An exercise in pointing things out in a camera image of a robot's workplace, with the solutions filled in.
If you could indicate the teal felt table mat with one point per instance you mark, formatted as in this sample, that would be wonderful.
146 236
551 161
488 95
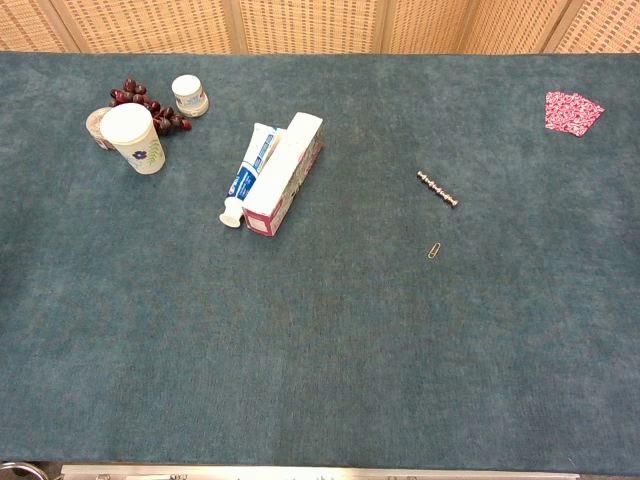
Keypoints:
320 310

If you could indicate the round metal part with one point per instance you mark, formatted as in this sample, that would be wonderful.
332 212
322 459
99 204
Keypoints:
22 471

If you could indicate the red patterned cloth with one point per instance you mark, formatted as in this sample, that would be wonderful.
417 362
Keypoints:
572 113

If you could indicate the grey tape roll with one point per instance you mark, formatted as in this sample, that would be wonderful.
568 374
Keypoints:
96 125

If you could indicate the white flower paper cup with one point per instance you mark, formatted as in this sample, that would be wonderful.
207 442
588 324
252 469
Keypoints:
134 137

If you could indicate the white pink toothpaste box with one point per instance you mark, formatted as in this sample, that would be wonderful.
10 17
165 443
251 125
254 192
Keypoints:
285 175

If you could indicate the dark red grape bunch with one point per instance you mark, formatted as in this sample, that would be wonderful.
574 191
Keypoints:
157 110

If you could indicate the white toothpaste tube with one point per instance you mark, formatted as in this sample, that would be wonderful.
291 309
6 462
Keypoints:
247 171

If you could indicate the silver metal rail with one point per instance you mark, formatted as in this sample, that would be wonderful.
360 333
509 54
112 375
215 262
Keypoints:
320 472

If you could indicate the woven rattan folding screen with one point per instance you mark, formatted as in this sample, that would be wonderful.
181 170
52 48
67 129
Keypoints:
320 25

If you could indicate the small white jar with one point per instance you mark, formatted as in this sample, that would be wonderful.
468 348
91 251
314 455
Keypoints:
190 96

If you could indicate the gold paper clip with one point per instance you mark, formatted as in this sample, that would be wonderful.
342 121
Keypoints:
434 250

